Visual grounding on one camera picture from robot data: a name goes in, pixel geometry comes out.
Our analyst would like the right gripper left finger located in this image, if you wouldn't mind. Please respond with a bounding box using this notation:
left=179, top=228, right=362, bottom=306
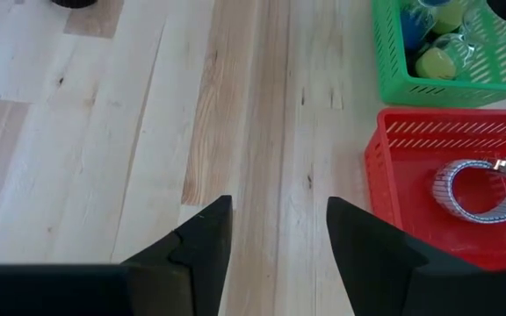
left=0, top=195, right=235, bottom=316

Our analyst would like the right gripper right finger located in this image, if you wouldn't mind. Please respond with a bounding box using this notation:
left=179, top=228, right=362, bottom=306
left=325, top=196, right=506, bottom=316

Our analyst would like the black band wristwatch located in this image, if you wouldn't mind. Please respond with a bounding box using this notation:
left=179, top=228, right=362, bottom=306
left=50, top=0, right=99, bottom=10

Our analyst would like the red plastic basket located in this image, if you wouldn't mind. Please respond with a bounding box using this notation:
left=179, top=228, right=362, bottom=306
left=364, top=107, right=506, bottom=271

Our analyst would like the green plastic basket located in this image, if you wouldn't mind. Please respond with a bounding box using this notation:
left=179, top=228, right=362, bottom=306
left=370, top=0, right=506, bottom=110

